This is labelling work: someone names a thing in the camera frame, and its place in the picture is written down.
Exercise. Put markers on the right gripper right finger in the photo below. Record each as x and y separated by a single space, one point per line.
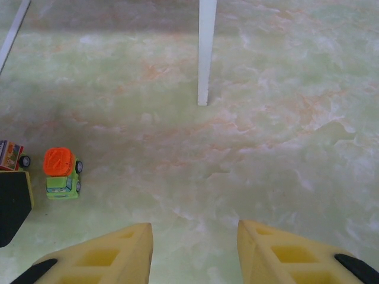
281 260

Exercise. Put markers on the wooden shelf white frame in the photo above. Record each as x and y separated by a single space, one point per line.
206 53

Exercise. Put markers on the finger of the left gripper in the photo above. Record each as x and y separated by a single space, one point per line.
12 201

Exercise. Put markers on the green toy box truck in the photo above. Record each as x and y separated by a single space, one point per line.
12 155

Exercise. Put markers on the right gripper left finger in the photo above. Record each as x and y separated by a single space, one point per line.
112 260

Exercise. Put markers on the green orange mixer truck toy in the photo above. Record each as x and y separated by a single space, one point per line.
60 174

